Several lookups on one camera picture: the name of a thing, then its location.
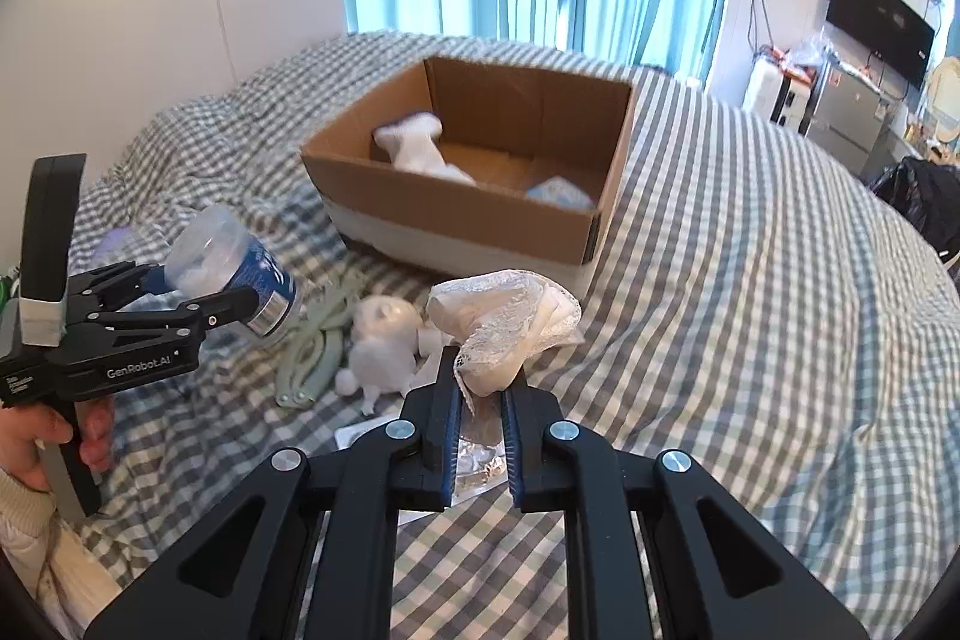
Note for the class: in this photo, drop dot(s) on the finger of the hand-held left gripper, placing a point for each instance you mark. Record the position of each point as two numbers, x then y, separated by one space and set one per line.
221 308
154 280

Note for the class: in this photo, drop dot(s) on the clear plastic bag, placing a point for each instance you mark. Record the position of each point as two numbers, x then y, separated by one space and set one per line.
811 51

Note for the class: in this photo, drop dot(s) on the person's left hand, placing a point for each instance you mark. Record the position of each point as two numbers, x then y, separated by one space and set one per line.
26 437

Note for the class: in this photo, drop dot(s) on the white sock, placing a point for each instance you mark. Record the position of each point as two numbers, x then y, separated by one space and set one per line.
420 149

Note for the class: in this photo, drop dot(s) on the white plush toy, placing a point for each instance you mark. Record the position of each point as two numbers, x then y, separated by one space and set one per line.
386 340

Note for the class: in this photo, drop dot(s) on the pale green clothes hanger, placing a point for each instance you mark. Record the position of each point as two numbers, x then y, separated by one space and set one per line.
315 347

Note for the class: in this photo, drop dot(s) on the clear plastic jar blue label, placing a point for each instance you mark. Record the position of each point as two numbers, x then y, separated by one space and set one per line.
259 284

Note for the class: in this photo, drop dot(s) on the black bag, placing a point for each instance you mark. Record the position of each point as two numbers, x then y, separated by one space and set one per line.
926 201

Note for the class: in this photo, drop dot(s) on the white lace cloth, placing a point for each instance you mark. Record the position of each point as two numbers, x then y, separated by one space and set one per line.
502 325

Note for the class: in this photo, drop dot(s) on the clear foil packet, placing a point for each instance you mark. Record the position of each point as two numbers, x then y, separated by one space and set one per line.
480 460

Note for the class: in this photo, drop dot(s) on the grey checked blanket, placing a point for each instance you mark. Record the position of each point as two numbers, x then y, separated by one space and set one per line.
735 325

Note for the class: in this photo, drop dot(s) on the person's left forearm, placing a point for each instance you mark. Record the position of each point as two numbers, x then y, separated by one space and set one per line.
45 565

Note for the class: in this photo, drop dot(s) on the black television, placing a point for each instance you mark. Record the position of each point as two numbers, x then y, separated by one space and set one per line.
877 14

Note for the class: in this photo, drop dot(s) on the brown cardboard box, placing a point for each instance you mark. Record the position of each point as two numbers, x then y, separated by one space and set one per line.
465 220

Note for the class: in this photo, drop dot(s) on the white appliance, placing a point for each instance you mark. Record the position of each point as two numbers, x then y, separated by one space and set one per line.
761 89

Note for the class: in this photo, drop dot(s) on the silver fridge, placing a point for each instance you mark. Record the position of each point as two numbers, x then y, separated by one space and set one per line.
847 111

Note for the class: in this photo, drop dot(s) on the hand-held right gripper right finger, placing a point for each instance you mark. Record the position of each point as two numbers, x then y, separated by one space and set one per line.
513 445

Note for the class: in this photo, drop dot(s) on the blue and white packet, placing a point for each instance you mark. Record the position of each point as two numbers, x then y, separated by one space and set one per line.
559 192

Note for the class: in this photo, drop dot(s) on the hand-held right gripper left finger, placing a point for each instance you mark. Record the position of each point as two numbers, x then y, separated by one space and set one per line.
450 419

